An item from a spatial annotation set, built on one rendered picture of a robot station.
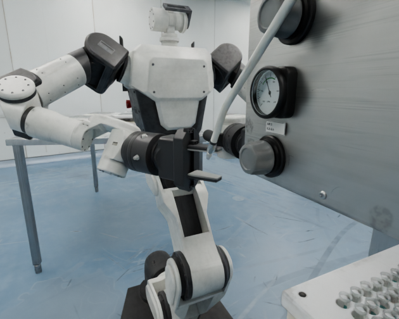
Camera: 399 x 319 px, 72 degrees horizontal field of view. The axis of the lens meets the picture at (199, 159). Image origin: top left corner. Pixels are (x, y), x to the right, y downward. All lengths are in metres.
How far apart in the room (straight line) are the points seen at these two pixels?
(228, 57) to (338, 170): 0.86
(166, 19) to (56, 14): 4.19
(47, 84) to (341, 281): 0.72
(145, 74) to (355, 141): 0.73
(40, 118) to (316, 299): 0.61
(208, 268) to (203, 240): 0.08
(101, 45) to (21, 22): 4.14
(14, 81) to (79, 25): 4.37
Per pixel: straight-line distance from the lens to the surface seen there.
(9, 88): 0.74
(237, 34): 6.54
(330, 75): 0.19
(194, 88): 0.89
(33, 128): 0.70
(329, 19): 0.19
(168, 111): 0.87
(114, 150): 0.62
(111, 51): 0.89
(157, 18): 0.93
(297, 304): 0.33
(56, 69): 0.82
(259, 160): 0.20
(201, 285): 0.86
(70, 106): 4.97
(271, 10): 0.20
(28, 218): 1.95
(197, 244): 0.87
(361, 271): 0.41
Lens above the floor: 1.12
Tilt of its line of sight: 14 degrees down
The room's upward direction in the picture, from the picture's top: straight up
